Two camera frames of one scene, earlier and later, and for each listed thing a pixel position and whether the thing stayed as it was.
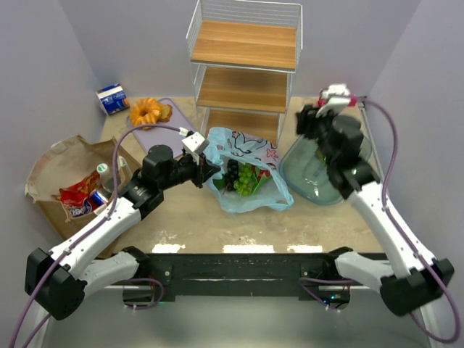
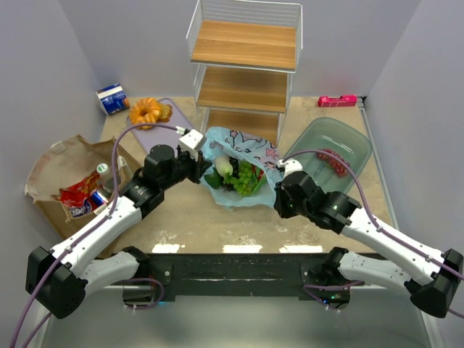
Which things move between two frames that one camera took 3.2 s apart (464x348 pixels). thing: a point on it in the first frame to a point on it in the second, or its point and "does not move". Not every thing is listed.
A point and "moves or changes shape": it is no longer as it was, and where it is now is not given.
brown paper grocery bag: x=65 y=161 does not move
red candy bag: x=75 y=196 does not move
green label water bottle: x=106 y=177 does not move
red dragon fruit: x=262 y=177 moves or changes shape
